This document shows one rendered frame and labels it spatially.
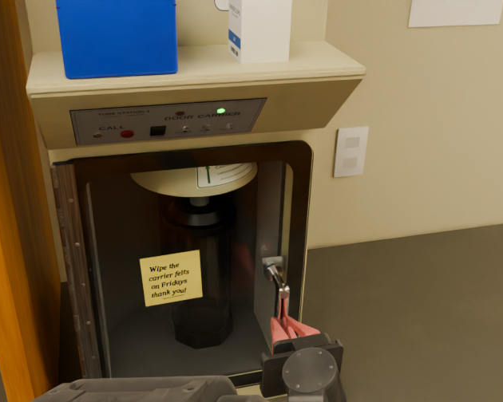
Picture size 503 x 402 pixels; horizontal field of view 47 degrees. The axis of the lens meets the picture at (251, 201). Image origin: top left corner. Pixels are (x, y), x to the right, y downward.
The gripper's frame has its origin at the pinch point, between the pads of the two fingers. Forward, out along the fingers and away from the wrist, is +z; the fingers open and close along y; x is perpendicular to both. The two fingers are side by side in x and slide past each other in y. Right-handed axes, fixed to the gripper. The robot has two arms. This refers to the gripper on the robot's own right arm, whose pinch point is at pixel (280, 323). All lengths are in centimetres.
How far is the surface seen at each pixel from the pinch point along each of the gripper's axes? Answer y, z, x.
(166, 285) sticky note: 14.6, 4.2, -5.9
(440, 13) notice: -48, 49, -29
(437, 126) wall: -52, 48, -5
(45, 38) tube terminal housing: 25.0, 5.9, -38.1
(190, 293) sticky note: 11.5, 4.1, -4.0
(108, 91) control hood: 19.6, -5.4, -35.9
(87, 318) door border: 25.0, 4.2, -2.5
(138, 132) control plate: 16.8, 0.9, -29.1
